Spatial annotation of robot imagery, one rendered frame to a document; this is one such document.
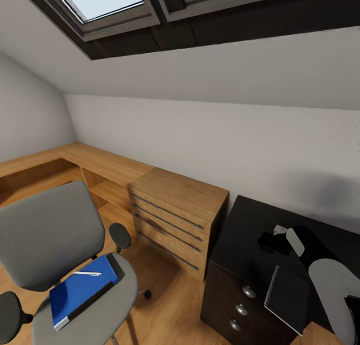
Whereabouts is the mouse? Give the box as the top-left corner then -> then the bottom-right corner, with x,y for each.
258,243 -> 274,255

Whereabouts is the swivel chair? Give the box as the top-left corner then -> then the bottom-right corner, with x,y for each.
0,180 -> 152,345

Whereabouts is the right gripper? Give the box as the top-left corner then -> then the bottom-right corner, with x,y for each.
257,231 -> 290,256

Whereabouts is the folder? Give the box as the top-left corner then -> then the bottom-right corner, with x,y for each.
49,254 -> 119,331

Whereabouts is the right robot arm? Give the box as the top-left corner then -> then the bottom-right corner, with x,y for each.
257,225 -> 360,345

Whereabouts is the notebook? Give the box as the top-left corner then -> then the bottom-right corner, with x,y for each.
264,265 -> 309,336

